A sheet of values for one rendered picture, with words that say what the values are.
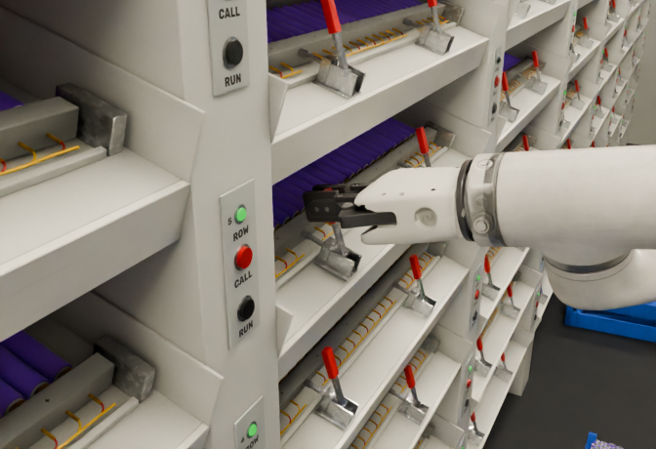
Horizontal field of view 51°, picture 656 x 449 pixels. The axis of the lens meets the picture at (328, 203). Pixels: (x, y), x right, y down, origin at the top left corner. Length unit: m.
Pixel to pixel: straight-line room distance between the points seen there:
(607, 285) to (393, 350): 0.39
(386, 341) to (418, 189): 0.38
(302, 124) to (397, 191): 0.11
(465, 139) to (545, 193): 0.54
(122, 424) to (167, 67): 0.25
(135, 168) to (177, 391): 0.18
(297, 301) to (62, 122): 0.31
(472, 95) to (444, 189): 0.49
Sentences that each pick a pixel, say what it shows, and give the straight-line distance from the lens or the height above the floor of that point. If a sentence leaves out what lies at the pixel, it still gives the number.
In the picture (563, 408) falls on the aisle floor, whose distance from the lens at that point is 2.14.
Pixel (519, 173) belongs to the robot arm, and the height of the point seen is 1.08.
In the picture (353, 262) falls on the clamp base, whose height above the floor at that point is 0.96.
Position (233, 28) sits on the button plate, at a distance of 0.46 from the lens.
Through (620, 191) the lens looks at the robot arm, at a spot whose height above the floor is 1.09.
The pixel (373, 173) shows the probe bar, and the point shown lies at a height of 0.98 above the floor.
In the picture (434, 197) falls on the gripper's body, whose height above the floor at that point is 1.06.
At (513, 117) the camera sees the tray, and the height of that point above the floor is 0.94.
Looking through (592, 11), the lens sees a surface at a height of 1.03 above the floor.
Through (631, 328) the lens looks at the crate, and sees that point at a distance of 2.52.
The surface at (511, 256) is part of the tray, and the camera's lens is 1.66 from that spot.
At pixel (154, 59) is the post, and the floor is 1.20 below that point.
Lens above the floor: 1.27
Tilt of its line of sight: 22 degrees down
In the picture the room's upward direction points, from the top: straight up
